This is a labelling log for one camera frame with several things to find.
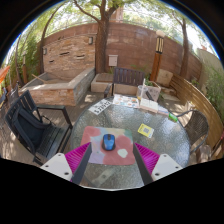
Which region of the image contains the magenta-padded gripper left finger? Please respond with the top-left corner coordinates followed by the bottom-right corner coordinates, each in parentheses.
top-left (39, 142), bottom-right (93, 186)

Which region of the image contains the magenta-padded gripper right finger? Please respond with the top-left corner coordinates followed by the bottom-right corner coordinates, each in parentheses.
top-left (133, 142), bottom-right (184, 186)

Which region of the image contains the blue computer mouse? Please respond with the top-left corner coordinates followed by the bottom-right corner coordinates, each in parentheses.
top-left (101, 133), bottom-right (117, 152)

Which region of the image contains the pink floral mouse pad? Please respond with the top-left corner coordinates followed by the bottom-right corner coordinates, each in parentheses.
top-left (79, 125), bottom-right (137, 167)

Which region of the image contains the yellow square card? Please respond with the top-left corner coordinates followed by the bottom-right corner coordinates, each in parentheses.
top-left (137, 123), bottom-right (155, 139)

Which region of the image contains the black slatted folding chair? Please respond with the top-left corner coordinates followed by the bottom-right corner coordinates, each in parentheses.
top-left (4, 89), bottom-right (74, 166)

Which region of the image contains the brown wicker chair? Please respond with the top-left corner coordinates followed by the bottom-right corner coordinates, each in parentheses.
top-left (176, 109), bottom-right (210, 156)

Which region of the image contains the small pale notebook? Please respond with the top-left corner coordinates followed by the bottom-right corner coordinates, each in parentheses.
top-left (157, 105), bottom-right (170, 117)

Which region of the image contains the long stone raised bed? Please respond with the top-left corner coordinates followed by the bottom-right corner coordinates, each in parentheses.
top-left (19, 68), bottom-right (96, 107)

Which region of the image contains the white number plate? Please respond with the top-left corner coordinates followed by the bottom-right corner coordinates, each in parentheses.
top-left (88, 98), bottom-right (113, 116)

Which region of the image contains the colourful printed sheet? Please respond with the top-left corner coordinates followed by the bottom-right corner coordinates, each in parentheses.
top-left (112, 93), bottom-right (140, 109)

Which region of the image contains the clear plastic cup with straw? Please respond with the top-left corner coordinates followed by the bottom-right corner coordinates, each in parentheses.
top-left (136, 78), bottom-right (149, 102)

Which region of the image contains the beige stone slab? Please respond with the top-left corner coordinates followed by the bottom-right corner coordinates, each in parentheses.
top-left (155, 68), bottom-right (174, 88)

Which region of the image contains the small concrete planter trough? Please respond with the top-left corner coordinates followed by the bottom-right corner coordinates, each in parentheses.
top-left (90, 73), bottom-right (114, 94)

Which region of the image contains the dark wooden slatted bench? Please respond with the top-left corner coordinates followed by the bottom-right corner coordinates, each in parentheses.
top-left (103, 67), bottom-right (154, 98)

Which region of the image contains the leaning thin tree trunk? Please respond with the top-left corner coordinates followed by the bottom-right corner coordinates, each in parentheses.
top-left (39, 9), bottom-right (58, 74)

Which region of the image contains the slim tree trunk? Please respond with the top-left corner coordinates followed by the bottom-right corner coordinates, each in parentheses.
top-left (174, 13), bottom-right (190, 78)

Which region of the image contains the thick forked tree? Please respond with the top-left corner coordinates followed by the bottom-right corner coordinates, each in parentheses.
top-left (73, 0), bottom-right (116, 75)

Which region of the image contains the wooden garden lamp post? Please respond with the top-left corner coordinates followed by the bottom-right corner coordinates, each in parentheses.
top-left (149, 30), bottom-right (166, 82)

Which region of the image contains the white wall utility box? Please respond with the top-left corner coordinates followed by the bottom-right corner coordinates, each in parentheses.
top-left (108, 54), bottom-right (119, 67)

